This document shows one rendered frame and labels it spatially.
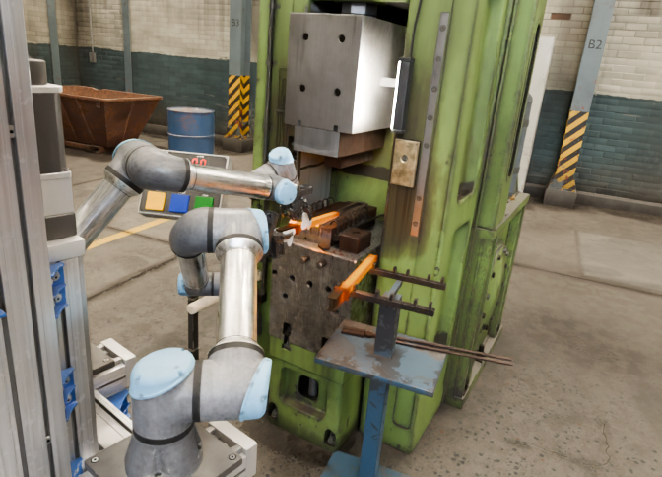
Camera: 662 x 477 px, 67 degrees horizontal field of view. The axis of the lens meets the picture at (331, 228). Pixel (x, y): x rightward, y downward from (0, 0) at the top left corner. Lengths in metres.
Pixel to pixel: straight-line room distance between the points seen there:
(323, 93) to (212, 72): 7.60
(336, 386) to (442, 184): 0.93
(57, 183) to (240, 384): 0.50
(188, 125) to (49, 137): 5.45
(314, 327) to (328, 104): 0.88
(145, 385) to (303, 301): 1.15
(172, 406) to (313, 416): 1.36
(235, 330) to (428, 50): 1.22
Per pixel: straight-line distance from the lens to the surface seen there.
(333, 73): 1.88
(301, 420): 2.37
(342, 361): 1.71
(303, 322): 2.10
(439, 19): 1.88
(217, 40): 9.39
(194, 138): 6.46
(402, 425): 2.37
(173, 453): 1.09
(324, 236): 1.98
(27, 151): 0.93
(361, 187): 2.41
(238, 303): 1.11
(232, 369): 1.02
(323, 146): 1.91
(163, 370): 1.01
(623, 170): 7.78
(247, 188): 1.49
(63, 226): 1.07
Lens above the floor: 1.61
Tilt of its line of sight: 18 degrees down
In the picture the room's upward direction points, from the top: 5 degrees clockwise
